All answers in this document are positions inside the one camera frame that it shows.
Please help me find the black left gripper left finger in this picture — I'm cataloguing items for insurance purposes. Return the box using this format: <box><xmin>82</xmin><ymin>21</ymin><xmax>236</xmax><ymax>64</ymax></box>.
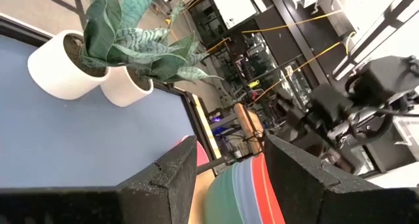
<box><xmin>116</xmin><ymin>135</ymin><xmax>198</xmax><ymax>224</ymax></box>

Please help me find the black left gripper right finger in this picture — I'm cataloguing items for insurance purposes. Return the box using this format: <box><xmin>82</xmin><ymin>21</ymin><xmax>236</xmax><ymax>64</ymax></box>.
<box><xmin>264</xmin><ymin>134</ymin><xmax>380</xmax><ymax>224</ymax></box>

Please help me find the pink bowl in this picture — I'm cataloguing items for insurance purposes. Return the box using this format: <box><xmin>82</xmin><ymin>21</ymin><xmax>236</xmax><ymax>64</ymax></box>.
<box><xmin>181</xmin><ymin>135</ymin><xmax>211</xmax><ymax>168</ymax></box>

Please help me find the green bowl striped outside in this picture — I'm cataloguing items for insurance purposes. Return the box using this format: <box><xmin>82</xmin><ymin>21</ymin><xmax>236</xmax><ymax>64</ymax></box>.
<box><xmin>204</xmin><ymin>153</ymin><xmax>286</xmax><ymax>224</ymax></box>

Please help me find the blue table mat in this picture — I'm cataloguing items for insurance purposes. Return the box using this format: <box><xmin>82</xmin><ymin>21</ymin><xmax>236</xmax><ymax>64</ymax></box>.
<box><xmin>0</xmin><ymin>33</ymin><xmax>197</xmax><ymax>189</ymax></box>

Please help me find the snake plant white pot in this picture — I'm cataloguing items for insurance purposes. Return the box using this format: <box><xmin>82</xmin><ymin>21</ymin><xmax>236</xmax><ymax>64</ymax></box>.
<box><xmin>100</xmin><ymin>1</ymin><xmax>225</xmax><ymax>107</ymax></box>
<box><xmin>27</xmin><ymin>0</ymin><xmax>171</xmax><ymax>101</ymax></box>

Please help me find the white board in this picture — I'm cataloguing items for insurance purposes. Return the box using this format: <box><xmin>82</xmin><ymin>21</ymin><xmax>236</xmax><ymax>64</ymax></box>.
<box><xmin>211</xmin><ymin>0</ymin><xmax>259</xmax><ymax>30</ymax></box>

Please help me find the yellow cable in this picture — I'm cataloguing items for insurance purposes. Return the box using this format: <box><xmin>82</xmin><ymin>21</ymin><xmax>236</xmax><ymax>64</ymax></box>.
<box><xmin>254</xmin><ymin>32</ymin><xmax>356</xmax><ymax>103</ymax></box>
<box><xmin>241</xmin><ymin>9</ymin><xmax>344</xmax><ymax>34</ymax></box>

